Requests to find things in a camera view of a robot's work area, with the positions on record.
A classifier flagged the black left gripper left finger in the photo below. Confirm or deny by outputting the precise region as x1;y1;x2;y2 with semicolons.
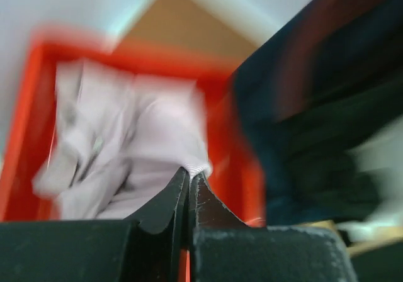
124;167;190;281

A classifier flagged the dark navy hanging garment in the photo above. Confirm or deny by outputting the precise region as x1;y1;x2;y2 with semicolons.
234;0;402;226

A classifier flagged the pink tank top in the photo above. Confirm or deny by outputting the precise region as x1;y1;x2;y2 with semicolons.
32;59;213;220

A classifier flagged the red plastic bin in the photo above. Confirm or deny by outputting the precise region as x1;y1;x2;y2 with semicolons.
0;26;268;229

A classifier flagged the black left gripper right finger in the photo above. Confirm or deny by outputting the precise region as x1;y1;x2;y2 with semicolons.
188;174;268;281

